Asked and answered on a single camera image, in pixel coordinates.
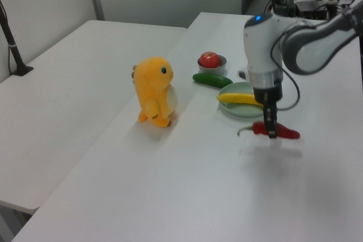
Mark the light green plastic plate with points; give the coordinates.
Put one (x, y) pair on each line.
(238, 110)

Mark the orange plush dinosaur toy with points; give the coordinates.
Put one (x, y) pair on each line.
(153, 89)

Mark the green toy cucumber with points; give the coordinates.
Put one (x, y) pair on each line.
(212, 79)

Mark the red chili pepper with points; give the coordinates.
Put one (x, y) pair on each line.
(286, 131)

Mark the yellow toy banana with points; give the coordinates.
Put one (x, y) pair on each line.
(241, 99)

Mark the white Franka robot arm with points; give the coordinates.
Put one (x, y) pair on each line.
(283, 43)

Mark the black electronics box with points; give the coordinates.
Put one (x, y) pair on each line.
(283, 4)

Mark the black camera stand pole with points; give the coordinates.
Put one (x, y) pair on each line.
(12, 52)

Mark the red toy apple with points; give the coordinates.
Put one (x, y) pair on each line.
(210, 60)

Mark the silver control box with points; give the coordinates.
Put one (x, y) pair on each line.
(312, 8)

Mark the grey metal bowl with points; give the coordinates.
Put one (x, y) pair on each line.
(221, 67)

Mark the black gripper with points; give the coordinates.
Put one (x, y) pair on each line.
(268, 94)

